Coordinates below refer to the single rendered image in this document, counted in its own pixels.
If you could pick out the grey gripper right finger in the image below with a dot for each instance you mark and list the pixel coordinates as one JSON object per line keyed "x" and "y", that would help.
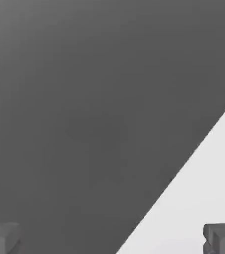
{"x": 223, "y": 241}

